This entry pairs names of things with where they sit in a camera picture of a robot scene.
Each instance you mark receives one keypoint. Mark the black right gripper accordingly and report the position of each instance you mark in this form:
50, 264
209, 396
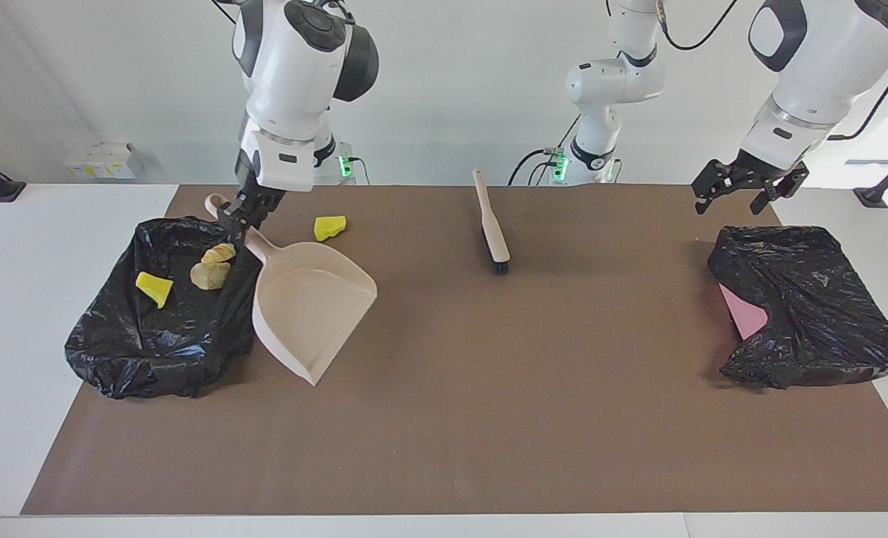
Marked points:
253, 193

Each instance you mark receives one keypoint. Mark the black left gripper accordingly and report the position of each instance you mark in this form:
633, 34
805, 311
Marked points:
765, 170

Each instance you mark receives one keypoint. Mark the beige foam rock chunk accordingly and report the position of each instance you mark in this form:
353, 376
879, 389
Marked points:
209, 276
218, 254

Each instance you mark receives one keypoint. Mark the yellow sponge chunk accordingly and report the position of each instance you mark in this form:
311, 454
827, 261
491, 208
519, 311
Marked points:
328, 228

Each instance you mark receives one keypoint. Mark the pale pink plastic dustpan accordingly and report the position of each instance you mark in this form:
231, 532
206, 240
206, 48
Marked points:
309, 314

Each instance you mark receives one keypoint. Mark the yellow sponge wedge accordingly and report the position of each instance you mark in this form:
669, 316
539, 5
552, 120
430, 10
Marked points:
152, 288

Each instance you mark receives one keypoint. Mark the beige hand brush black bristles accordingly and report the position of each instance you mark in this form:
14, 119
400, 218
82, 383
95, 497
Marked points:
492, 232

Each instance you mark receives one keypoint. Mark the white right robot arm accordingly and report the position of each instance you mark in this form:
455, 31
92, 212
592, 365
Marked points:
294, 75

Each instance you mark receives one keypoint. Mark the pink plastic bin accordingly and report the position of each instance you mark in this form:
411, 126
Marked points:
743, 317

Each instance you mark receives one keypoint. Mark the black plastic trash bag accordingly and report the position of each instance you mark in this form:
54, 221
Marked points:
818, 314
115, 351

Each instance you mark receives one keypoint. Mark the white small boxes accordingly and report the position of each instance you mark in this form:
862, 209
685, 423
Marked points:
104, 161

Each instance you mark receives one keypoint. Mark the brown table mat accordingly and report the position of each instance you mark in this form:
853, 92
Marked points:
444, 448

